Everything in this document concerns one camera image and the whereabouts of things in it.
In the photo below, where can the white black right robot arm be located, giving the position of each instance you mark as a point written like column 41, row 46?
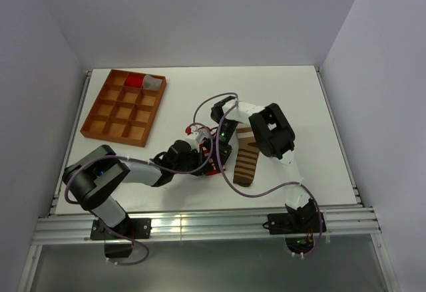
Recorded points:
column 263, row 128

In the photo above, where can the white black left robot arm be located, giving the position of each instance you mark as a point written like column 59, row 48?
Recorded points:
column 91, row 181

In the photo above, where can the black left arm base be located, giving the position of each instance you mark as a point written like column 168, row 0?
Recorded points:
column 122, row 240

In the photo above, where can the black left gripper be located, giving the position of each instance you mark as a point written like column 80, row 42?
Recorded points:
column 199, row 158

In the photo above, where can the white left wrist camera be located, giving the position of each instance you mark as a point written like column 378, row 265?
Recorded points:
column 196, row 135

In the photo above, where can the aluminium front rail frame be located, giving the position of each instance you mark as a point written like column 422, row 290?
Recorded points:
column 208, row 225

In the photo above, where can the red white striped sock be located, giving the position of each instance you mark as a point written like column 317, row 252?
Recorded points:
column 207, row 150

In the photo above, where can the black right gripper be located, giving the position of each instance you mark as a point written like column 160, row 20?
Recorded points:
column 224, row 151

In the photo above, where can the rolled red sock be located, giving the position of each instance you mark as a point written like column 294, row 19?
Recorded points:
column 135, row 81

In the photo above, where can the rolled grey sock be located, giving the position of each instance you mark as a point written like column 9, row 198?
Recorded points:
column 151, row 83

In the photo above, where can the brown beige striped sock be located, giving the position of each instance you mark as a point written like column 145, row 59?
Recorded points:
column 247, row 156

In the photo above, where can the brown wooden compartment tray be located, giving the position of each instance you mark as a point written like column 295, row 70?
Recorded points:
column 123, row 114

